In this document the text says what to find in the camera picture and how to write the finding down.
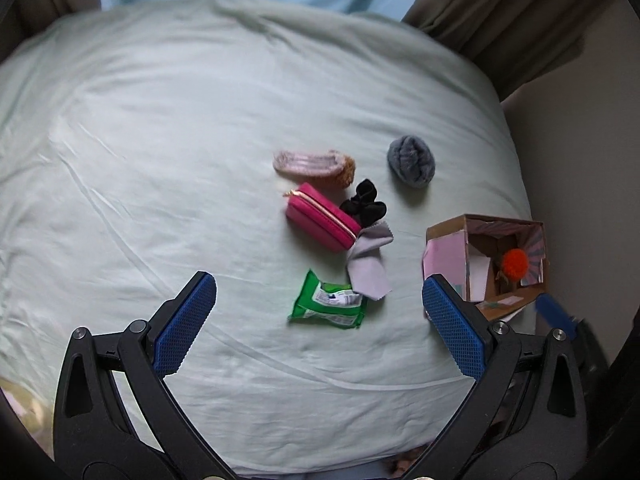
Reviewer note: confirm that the patterned bed sheet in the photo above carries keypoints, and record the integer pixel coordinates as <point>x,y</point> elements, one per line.
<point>20,410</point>

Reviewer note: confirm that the black scrunchie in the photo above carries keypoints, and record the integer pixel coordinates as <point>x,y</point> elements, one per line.
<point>365,206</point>

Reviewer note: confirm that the orange pompom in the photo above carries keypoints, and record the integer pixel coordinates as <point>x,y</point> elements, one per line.
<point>515,263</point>

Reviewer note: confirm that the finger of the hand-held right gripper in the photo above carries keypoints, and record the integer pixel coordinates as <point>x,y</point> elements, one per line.
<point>552,311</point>

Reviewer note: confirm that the grey cleaning cloth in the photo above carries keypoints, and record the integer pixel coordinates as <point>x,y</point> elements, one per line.
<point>367,270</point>

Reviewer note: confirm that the cardboard box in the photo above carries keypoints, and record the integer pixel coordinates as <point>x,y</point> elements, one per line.
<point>530,250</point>

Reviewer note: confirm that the pink zip pouch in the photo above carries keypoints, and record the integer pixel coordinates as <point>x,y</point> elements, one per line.
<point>320,215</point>

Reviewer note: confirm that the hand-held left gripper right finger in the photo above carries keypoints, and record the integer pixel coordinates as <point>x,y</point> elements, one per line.
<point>452,325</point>

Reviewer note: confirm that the pink fuzzy sock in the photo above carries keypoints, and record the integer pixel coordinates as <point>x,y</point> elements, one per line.
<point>310,164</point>

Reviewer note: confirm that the green wipes packet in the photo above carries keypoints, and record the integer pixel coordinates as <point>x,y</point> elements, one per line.
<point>327,305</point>

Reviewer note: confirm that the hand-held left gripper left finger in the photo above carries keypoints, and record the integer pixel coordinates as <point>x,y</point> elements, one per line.
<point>182,322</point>

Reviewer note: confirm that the grey knitted ball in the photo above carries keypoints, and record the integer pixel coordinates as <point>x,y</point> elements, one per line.
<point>411,161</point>

